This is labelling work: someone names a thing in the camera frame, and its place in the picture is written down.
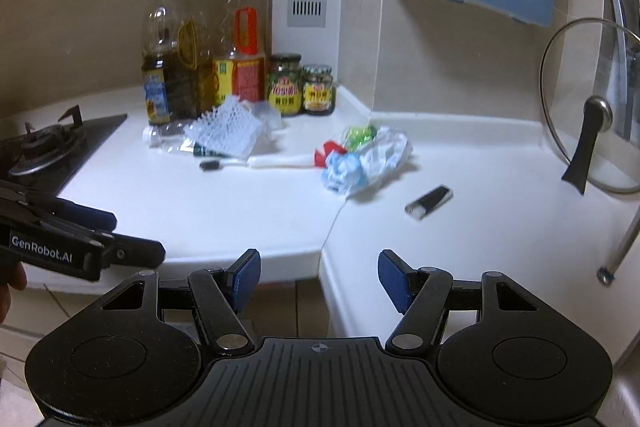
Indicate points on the person's left hand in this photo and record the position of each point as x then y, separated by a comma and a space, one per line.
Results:
11, 287

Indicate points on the short sauce jar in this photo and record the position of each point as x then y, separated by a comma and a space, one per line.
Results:
318, 92

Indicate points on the glass pot lid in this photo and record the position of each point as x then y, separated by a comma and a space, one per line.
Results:
575, 107

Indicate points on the large white paper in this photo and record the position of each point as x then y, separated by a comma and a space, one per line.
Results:
387, 157

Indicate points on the clear plastic bag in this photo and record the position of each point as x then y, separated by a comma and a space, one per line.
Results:
267, 114

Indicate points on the green foam net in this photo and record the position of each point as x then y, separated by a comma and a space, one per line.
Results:
361, 137

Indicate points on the black lighter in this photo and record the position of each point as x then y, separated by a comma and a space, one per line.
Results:
430, 203

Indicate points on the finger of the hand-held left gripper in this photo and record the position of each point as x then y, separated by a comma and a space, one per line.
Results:
85, 216
135, 252

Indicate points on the golden oil bottle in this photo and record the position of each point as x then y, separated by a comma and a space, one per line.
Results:
195, 57

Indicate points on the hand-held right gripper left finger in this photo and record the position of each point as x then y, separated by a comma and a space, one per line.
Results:
247, 279

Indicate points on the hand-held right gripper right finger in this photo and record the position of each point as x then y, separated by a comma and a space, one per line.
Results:
392, 279

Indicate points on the oil bottle red label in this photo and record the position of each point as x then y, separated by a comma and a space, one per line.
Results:
240, 67

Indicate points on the red wrapper scrap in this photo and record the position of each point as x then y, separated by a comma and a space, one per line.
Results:
327, 154

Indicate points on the gas stove burner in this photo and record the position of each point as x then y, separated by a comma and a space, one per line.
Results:
55, 147

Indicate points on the white foam net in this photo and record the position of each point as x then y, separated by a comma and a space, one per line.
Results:
225, 129

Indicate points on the crushed clear plastic bottle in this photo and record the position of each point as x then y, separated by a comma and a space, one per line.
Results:
167, 134

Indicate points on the white toothbrush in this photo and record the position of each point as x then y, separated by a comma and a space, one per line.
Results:
270, 162

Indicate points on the dark oil bottle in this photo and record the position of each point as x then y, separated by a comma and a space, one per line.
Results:
160, 82

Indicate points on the tall sauce jar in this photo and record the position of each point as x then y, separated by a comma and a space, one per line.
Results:
285, 89

